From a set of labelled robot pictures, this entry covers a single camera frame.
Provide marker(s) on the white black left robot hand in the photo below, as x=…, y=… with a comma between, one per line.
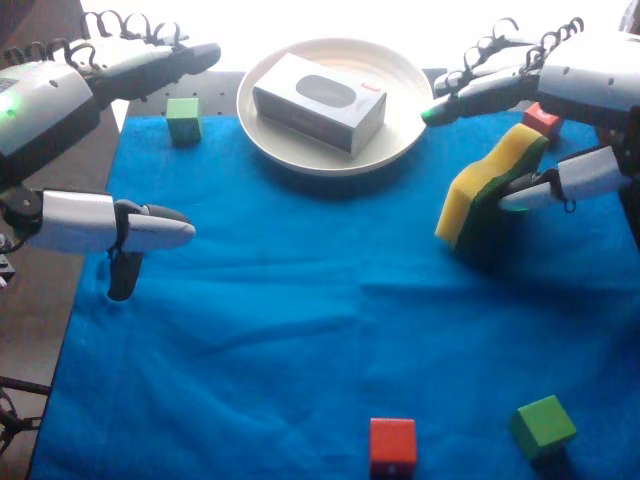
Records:
x=45, y=110

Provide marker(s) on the green cube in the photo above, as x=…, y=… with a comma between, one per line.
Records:
x=184, y=122
x=542, y=427

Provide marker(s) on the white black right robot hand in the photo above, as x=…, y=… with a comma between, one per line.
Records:
x=585, y=70

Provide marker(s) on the round cream plate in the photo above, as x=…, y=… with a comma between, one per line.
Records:
x=400, y=135

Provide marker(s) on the red cube with number three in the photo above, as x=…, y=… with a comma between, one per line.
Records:
x=542, y=122

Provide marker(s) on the yellow green sponge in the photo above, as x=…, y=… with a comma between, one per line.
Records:
x=470, y=195

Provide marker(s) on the grey cardboard product box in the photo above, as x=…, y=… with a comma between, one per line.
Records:
x=320, y=100

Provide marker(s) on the dark tripod stand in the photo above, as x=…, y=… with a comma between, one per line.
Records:
x=15, y=425

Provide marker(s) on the blue cloth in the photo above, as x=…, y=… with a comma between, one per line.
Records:
x=300, y=300

